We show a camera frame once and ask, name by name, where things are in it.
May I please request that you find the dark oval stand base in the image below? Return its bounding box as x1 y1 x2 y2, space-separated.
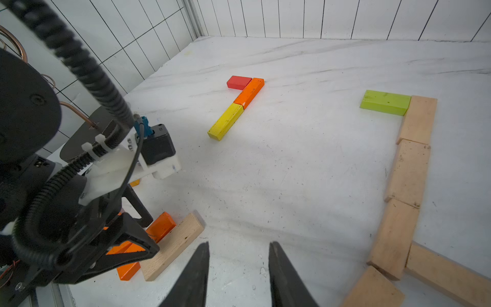
60 107 116 162

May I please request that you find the red wooden block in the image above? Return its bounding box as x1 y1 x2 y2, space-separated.
226 75 253 91

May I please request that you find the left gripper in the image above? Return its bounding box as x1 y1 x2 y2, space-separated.
0 172 161 289

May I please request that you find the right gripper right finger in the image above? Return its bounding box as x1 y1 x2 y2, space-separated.
269 241 318 306

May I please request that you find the ornate metal wire stand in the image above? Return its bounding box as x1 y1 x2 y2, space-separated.
1 26 99 130

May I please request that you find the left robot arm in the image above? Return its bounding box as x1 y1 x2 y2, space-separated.
1 1 159 287

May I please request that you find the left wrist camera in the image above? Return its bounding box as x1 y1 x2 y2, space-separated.
78 114 182 206

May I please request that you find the yellow-green block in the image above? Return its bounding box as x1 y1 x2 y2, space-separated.
208 103 244 141

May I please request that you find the natural block diagonal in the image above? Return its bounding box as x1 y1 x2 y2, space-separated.
341 266 405 307
396 96 437 145

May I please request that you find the orange block diagonal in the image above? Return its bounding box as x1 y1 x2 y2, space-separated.
233 78 265 109

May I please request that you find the lime green block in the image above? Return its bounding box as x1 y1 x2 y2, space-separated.
360 90 411 116

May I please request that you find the yellow-orange wooden block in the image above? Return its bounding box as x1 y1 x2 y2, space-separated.
130 179 141 187

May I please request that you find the natural block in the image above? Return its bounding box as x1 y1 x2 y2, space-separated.
405 243 490 306
384 139 431 209
141 211 205 281
367 199 419 281

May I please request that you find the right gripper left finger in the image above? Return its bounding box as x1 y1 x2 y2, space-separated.
159 242 210 307

